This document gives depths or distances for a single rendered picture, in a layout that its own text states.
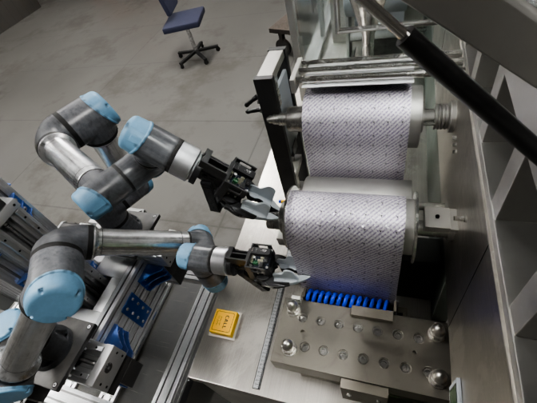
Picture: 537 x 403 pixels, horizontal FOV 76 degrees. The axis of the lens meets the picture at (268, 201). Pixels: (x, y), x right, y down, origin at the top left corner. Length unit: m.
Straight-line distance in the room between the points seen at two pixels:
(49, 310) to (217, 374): 0.45
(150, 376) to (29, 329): 1.01
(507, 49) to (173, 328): 1.88
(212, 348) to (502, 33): 0.98
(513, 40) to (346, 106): 0.56
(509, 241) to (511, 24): 0.31
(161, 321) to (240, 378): 1.07
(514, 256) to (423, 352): 0.43
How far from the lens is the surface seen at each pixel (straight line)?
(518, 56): 0.29
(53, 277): 0.90
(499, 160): 0.62
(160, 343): 1.99
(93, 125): 1.14
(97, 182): 0.79
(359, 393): 0.88
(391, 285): 0.86
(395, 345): 0.88
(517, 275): 0.50
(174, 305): 2.05
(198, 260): 0.93
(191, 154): 0.70
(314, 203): 0.72
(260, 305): 1.09
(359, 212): 0.71
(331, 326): 0.89
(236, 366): 1.05
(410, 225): 0.71
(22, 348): 1.12
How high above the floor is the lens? 1.87
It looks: 48 degrees down
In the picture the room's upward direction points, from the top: 18 degrees counter-clockwise
